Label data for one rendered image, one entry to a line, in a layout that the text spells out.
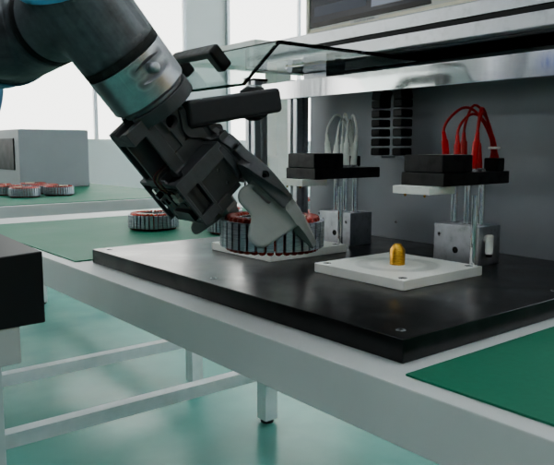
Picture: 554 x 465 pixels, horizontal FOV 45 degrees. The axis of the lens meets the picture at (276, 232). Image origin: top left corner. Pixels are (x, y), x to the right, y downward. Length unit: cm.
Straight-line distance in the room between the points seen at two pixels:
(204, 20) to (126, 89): 578
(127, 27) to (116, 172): 526
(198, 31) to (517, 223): 544
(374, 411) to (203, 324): 26
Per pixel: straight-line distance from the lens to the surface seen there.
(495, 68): 89
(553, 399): 53
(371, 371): 56
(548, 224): 102
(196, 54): 92
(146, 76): 59
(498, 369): 58
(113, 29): 58
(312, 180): 103
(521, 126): 104
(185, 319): 77
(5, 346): 74
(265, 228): 64
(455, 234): 95
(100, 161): 577
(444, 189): 87
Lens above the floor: 93
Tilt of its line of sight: 7 degrees down
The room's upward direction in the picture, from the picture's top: straight up
